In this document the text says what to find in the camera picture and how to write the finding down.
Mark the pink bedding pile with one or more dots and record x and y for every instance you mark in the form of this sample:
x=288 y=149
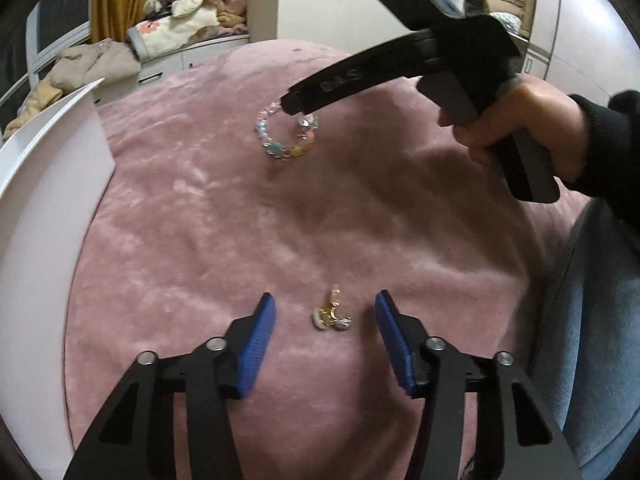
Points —
x=232 y=7

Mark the person's right forearm black sleeve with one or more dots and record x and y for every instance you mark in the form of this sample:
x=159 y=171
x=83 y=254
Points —
x=615 y=150

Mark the beige garment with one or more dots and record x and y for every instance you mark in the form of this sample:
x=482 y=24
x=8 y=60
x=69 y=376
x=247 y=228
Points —
x=90 y=65

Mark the folded bedding stack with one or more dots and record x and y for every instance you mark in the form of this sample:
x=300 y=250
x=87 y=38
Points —
x=510 y=0

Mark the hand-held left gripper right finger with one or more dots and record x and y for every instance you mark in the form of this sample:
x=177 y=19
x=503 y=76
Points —
x=392 y=345

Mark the pink fleece blanket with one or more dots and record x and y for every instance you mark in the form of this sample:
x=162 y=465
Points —
x=350 y=210

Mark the person's right hand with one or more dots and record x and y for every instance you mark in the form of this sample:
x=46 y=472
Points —
x=555 y=120

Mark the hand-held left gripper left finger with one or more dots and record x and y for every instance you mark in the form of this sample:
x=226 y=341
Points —
x=257 y=345

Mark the white low cabinet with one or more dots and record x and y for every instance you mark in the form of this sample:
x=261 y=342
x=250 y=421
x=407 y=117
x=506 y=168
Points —
x=200 y=55

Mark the silver gold charm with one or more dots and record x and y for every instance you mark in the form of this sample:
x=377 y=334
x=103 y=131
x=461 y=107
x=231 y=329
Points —
x=342 y=321

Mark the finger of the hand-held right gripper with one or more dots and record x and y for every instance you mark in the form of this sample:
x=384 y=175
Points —
x=360 y=72

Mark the white rectangular box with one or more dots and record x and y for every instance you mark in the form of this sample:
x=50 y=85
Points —
x=50 y=210

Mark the white open wardrobe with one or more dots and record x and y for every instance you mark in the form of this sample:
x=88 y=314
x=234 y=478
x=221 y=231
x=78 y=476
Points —
x=575 y=20

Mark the cream floral cushion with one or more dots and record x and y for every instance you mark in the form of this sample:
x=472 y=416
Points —
x=170 y=32

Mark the yellow fleece throw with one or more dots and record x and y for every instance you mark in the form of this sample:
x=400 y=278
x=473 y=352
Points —
x=35 y=105

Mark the person's leg in blue jeans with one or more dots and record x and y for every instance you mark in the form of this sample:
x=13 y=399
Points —
x=600 y=335

